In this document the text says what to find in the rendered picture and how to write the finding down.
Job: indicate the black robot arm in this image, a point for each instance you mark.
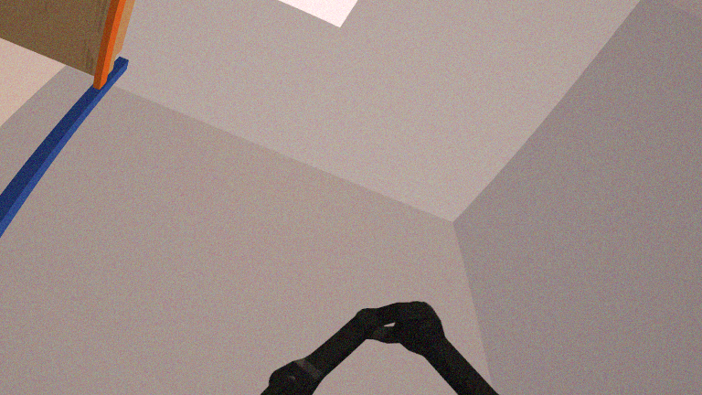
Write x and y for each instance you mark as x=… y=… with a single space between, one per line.
x=417 y=328

